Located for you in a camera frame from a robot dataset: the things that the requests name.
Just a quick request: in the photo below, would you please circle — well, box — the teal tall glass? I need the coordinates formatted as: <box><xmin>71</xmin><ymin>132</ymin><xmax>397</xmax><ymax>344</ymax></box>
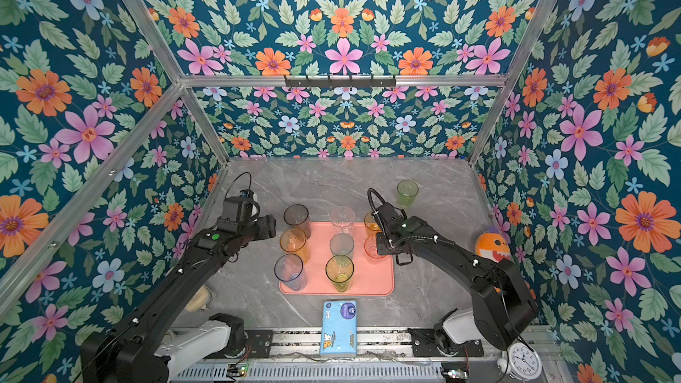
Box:
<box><xmin>329</xmin><ymin>232</ymin><xmax>355</xmax><ymax>258</ymax></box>

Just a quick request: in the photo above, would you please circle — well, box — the blue-grey tall glass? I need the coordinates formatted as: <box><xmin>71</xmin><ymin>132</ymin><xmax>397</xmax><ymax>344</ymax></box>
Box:
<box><xmin>274</xmin><ymin>254</ymin><xmax>307</xmax><ymax>292</ymax></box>

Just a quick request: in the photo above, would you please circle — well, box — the black hook rail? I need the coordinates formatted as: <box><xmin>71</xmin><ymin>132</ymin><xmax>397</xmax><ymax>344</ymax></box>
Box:
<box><xmin>284</xmin><ymin>76</ymin><xmax>397</xmax><ymax>89</ymax></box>

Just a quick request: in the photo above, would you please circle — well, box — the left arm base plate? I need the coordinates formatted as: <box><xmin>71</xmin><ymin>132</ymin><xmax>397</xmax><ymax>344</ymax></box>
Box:
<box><xmin>225</xmin><ymin>329</ymin><xmax>274</xmax><ymax>362</ymax></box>

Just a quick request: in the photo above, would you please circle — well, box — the blue tissue pack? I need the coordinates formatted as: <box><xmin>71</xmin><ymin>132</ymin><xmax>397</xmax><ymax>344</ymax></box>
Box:
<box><xmin>319</xmin><ymin>301</ymin><xmax>358</xmax><ymax>357</ymax></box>

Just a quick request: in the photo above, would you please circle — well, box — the pink short glass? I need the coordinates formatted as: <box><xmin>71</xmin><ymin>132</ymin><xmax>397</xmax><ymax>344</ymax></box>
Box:
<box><xmin>364</xmin><ymin>235</ymin><xmax>386</xmax><ymax>261</ymax></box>

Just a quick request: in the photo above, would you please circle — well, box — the yellow short glass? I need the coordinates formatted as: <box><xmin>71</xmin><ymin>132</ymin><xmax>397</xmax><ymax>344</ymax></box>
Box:
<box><xmin>364</xmin><ymin>212</ymin><xmax>381</xmax><ymax>237</ymax></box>

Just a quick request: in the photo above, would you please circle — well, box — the green short glass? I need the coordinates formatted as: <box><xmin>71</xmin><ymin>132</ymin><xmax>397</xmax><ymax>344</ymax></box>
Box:
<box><xmin>397</xmin><ymin>179</ymin><xmax>420</xmax><ymax>207</ymax></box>

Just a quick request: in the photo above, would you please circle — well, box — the amber tall glass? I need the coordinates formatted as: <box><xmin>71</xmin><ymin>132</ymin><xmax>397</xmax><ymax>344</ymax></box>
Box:
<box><xmin>279</xmin><ymin>228</ymin><xmax>310</xmax><ymax>263</ymax></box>

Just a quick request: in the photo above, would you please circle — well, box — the orange plush toy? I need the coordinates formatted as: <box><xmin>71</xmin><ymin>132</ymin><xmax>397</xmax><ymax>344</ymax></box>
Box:
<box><xmin>475</xmin><ymin>232</ymin><xmax>513</xmax><ymax>262</ymax></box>

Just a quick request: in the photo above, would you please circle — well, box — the pink plastic tray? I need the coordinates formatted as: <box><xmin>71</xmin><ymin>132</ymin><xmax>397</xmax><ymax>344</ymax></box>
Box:
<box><xmin>278</xmin><ymin>222</ymin><xmax>395</xmax><ymax>297</ymax></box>

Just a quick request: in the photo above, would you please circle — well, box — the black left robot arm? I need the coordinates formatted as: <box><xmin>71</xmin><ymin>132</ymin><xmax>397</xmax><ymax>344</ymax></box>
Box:
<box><xmin>79</xmin><ymin>190</ymin><xmax>276</xmax><ymax>382</ymax></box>

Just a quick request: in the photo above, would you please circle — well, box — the white ribbed cable duct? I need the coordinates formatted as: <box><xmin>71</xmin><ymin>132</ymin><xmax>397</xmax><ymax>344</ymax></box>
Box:
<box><xmin>173</xmin><ymin>363</ymin><xmax>444</xmax><ymax>382</ymax></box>

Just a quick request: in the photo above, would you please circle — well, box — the light green tall glass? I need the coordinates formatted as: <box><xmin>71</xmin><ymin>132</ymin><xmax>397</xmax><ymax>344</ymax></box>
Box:
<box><xmin>325</xmin><ymin>255</ymin><xmax>355</xmax><ymax>293</ymax></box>

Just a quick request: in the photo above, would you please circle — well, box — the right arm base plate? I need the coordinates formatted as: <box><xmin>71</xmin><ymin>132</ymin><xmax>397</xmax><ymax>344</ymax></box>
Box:
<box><xmin>407</xmin><ymin>328</ymin><xmax>484</xmax><ymax>359</ymax></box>

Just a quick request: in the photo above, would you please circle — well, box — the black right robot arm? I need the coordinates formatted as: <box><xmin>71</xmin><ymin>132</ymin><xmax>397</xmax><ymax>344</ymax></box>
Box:
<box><xmin>367</xmin><ymin>188</ymin><xmax>538</xmax><ymax>351</ymax></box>

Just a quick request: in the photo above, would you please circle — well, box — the white alarm clock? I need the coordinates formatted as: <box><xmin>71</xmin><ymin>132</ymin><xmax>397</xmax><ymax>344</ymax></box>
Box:
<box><xmin>498</xmin><ymin>342</ymin><xmax>543</xmax><ymax>381</ymax></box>

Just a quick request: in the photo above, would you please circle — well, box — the clear tall glass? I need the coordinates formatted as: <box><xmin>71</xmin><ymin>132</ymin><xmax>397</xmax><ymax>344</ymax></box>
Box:
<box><xmin>330</xmin><ymin>206</ymin><xmax>356</xmax><ymax>236</ymax></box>

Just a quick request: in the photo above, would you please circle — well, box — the dark grey tall glass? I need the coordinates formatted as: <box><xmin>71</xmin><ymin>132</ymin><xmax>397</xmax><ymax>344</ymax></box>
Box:
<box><xmin>283</xmin><ymin>204</ymin><xmax>311</xmax><ymax>239</ymax></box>

